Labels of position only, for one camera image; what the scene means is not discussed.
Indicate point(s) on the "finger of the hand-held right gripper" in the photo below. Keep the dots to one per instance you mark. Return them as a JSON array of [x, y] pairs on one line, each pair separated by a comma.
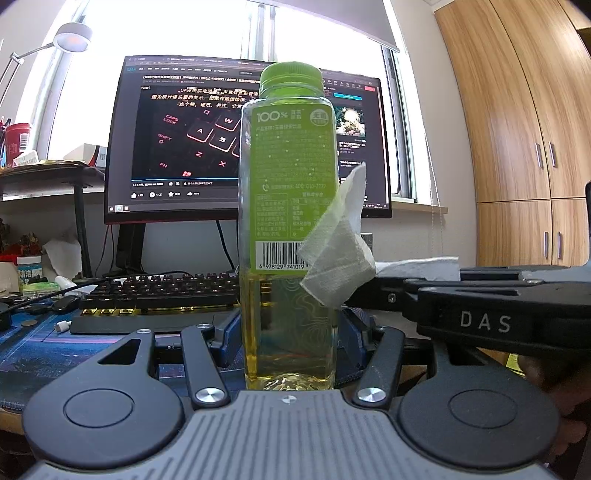
[[489, 273], [392, 300]]

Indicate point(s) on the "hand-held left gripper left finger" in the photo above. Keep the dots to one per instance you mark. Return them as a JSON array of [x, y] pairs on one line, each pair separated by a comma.
[[228, 341]]

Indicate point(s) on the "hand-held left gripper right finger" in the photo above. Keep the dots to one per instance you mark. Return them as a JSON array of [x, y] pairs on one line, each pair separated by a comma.
[[355, 337]]

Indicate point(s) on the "white paper tissue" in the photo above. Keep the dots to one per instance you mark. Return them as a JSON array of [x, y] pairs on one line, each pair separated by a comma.
[[341, 258]]

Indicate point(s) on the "green tea bottle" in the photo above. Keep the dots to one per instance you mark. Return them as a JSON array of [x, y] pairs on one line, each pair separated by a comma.
[[286, 184]]

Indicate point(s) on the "person's right hand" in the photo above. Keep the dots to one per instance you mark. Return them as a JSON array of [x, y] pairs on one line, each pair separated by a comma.
[[568, 392]]

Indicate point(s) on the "black backlit keyboard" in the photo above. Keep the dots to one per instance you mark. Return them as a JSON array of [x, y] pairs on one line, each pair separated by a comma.
[[152, 290]]

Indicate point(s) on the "wooden wardrobe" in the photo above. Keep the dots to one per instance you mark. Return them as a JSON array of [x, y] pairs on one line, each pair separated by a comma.
[[521, 115]]

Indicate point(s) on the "black oval gadget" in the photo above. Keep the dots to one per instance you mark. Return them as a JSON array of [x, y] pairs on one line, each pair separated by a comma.
[[66, 304]]

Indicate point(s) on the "white oval gadget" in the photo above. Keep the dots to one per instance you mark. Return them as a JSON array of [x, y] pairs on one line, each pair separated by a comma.
[[64, 281]]

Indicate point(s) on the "white crumpled paper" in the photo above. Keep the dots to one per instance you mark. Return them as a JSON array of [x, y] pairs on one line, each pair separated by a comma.
[[62, 254]]

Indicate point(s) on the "green flat packet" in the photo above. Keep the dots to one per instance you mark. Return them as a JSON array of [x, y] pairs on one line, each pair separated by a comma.
[[40, 288]]

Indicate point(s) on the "black computer monitor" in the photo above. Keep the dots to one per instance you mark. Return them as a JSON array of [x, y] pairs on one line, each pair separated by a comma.
[[184, 138]]

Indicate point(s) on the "white jar blue lid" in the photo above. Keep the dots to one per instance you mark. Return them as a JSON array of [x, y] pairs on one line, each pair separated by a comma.
[[31, 270]]

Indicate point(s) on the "red ornament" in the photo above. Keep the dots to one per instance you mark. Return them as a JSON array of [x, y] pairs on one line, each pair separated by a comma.
[[23, 243]]

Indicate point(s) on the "white carton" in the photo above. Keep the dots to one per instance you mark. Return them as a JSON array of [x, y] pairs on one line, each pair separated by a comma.
[[9, 277]]

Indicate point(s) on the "white cardboard box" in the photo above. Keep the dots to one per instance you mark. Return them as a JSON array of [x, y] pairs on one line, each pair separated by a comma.
[[87, 156]]

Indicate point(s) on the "black desk shelf riser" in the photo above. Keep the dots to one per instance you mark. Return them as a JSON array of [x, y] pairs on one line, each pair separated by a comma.
[[46, 177]]

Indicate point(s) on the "crumpled white packet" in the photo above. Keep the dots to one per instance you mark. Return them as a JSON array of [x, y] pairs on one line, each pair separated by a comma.
[[27, 159]]

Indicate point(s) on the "grey roller blind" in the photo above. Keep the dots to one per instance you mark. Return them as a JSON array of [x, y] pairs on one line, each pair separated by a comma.
[[351, 18]]

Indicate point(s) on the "red plastic cup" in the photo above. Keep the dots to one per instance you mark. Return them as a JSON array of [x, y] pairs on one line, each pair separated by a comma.
[[17, 143]]

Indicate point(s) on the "window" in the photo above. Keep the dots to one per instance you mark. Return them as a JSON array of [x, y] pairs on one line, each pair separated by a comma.
[[138, 27]]

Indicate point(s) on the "silver desk lamp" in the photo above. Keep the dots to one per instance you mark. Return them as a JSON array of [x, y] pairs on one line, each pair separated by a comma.
[[74, 37]]

